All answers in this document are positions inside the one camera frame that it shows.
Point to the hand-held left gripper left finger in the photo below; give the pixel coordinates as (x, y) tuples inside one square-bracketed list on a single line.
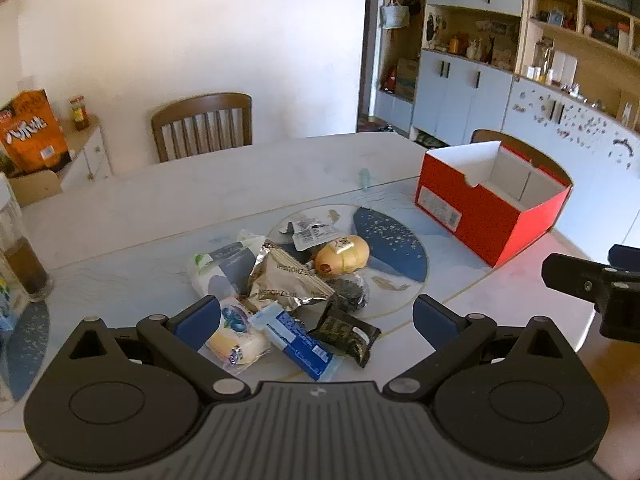
[(197, 317)]

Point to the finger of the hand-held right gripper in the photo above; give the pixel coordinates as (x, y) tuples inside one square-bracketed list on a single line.
[(575, 277), (625, 256)]

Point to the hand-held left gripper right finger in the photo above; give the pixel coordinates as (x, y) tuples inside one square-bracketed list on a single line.
[(435, 317)]

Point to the yellow cake packet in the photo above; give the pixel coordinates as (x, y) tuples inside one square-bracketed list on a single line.
[(235, 340)]

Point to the white grey snack packet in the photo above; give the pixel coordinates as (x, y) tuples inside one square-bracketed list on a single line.
[(220, 265)]

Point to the dark seaweed packet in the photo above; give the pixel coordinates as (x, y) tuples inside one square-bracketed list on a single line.
[(350, 292)]

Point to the red cardboard box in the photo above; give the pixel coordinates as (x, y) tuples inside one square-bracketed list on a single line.
[(500, 230)]

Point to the black snack packet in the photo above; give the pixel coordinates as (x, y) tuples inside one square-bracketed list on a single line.
[(345, 335)]

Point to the silver foil snack packet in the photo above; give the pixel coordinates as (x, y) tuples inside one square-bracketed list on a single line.
[(285, 280)]

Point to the blue wafer packet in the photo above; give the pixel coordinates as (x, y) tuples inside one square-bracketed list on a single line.
[(300, 345)]

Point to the yellow bun packet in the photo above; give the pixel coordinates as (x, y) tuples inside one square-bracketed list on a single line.
[(345, 257)]

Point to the clear packet with black label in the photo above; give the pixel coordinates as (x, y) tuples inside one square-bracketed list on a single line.
[(312, 235)]

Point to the brown wooden chair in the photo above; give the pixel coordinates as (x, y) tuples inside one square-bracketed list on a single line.
[(200, 105), (480, 136)]

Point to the glass bottle with dark liquid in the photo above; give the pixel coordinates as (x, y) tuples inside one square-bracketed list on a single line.
[(25, 260)]

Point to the blue white printed pack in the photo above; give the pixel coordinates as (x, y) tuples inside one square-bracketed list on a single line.
[(12, 310)]

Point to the white sideboard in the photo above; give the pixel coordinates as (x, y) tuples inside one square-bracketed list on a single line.
[(95, 155)]

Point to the patterned door rug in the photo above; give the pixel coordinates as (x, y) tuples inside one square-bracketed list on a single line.
[(375, 124)]

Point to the tall glass jar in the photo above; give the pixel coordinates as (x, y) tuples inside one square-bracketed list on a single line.
[(544, 52)]

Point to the red lidded jar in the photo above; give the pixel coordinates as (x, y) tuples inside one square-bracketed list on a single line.
[(79, 115)]

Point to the brown cardboard box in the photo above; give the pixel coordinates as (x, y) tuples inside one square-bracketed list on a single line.
[(407, 80)]

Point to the red ornament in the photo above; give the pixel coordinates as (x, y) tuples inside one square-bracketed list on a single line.
[(389, 80)]

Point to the orange snack bag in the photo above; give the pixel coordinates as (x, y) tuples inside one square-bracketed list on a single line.
[(30, 130)]

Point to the orange bottle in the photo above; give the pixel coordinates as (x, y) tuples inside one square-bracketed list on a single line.
[(455, 45)]

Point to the grey tote bag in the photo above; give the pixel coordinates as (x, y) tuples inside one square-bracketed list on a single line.
[(395, 12)]

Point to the dark hanging cap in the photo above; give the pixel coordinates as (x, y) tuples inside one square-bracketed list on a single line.
[(411, 2)]

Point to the grey and wood wall cabinet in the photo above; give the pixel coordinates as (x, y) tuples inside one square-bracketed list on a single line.
[(450, 85)]

